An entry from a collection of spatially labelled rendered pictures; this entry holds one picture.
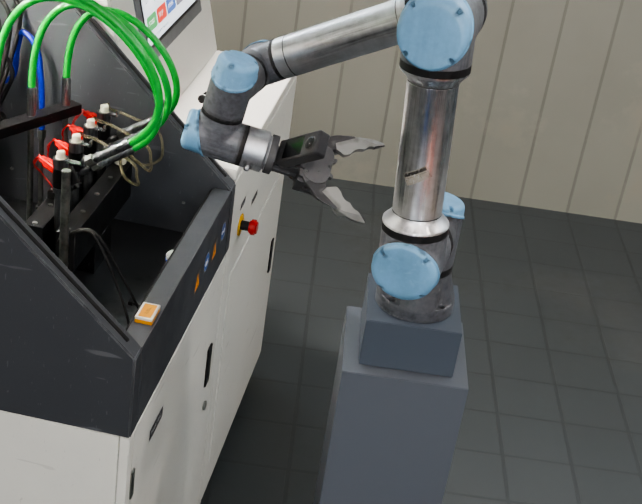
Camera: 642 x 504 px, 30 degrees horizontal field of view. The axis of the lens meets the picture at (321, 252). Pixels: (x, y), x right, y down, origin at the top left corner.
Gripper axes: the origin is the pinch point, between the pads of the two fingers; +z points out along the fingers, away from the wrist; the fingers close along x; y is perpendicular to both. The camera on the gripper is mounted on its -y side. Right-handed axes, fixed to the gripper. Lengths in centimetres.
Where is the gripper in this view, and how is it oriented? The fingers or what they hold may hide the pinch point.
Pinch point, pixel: (376, 183)
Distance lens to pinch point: 210.7
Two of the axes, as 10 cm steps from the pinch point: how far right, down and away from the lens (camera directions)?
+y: -1.9, 2.1, 9.6
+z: 9.5, 2.9, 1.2
